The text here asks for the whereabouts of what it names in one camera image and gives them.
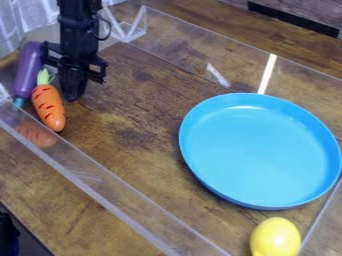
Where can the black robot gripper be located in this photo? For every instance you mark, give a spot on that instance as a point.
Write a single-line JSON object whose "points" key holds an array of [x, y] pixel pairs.
{"points": [[73, 55]]}

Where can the orange toy carrot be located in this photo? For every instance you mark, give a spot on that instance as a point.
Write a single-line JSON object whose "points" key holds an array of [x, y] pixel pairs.
{"points": [[46, 103]]}

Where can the purple toy eggplant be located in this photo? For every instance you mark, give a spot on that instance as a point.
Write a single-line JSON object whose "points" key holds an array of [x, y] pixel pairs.
{"points": [[28, 68]]}

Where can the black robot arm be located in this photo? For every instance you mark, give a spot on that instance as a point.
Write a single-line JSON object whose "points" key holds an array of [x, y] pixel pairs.
{"points": [[78, 9]]}

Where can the blue plastic plate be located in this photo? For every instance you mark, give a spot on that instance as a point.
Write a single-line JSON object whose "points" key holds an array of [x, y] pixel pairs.
{"points": [[259, 151]]}

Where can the yellow toy lemon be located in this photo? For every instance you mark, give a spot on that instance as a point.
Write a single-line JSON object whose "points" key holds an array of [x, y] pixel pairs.
{"points": [[275, 238]]}

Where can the clear acrylic corner bracket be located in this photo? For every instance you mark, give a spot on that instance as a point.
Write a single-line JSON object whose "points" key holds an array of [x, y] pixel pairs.
{"points": [[125, 32]]}

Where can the clear acrylic enclosure wall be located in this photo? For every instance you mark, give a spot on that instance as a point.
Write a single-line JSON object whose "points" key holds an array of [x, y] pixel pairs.
{"points": [[104, 189]]}

